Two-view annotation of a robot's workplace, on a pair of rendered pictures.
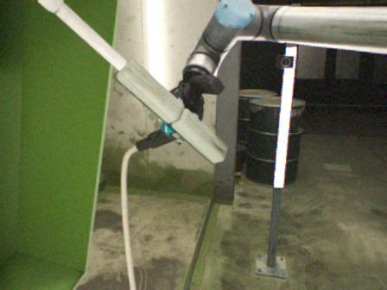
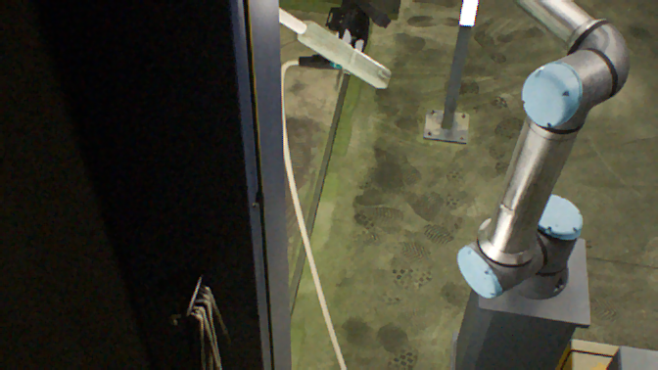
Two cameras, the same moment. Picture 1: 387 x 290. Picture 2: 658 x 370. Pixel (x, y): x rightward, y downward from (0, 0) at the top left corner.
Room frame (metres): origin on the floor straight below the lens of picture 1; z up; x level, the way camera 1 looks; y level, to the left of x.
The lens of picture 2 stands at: (-0.77, 0.15, 2.41)
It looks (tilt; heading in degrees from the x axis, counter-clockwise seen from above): 48 degrees down; 357
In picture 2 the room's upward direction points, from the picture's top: 1 degrees clockwise
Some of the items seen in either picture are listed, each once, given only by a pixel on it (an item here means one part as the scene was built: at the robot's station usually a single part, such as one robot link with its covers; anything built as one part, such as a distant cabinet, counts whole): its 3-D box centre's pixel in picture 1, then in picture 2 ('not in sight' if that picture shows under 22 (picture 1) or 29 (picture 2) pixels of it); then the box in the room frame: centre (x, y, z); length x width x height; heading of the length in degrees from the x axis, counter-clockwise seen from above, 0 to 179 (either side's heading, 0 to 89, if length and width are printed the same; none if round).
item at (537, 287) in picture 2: not in sight; (537, 261); (0.48, -0.53, 0.69); 0.19 x 0.19 x 0.10
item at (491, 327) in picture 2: not in sight; (511, 330); (0.48, -0.53, 0.32); 0.31 x 0.31 x 0.64; 78
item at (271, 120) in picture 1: (273, 141); not in sight; (3.25, -0.94, 0.44); 0.59 x 0.58 x 0.89; 2
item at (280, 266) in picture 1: (270, 266); (446, 125); (1.76, -0.56, 0.01); 0.20 x 0.20 x 0.01; 78
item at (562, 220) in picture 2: not in sight; (546, 232); (0.47, -0.52, 0.83); 0.17 x 0.15 x 0.18; 121
